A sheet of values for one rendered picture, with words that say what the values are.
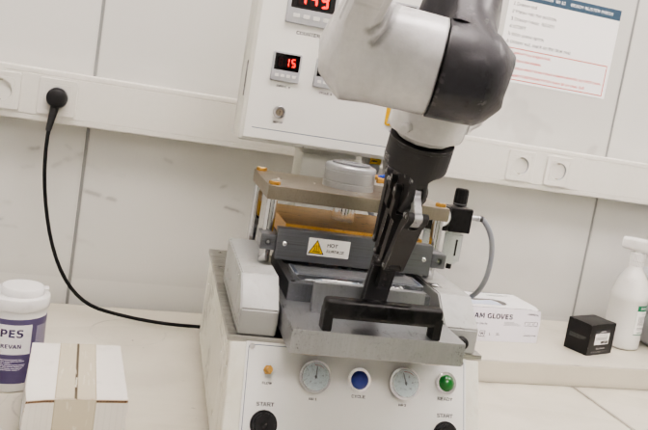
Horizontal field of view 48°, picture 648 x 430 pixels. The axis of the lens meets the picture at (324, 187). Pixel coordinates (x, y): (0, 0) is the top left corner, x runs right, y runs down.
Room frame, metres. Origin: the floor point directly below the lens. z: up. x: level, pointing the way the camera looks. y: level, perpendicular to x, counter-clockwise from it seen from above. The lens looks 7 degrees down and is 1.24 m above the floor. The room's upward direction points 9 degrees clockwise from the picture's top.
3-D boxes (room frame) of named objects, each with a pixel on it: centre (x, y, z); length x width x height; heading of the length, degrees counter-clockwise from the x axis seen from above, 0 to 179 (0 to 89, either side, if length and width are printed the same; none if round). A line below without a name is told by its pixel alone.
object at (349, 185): (1.14, -0.05, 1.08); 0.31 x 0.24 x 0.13; 103
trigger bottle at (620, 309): (1.62, -0.73, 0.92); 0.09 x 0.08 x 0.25; 65
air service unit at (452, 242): (1.29, -0.22, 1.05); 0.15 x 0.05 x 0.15; 103
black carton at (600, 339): (1.54, -0.62, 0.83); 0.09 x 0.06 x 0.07; 126
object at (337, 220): (1.11, -0.04, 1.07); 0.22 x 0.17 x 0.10; 103
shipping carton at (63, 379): (0.91, 0.28, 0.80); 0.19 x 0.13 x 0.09; 17
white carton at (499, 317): (1.54, -0.38, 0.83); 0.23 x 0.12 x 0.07; 110
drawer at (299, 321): (0.99, -0.06, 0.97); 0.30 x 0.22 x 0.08; 13
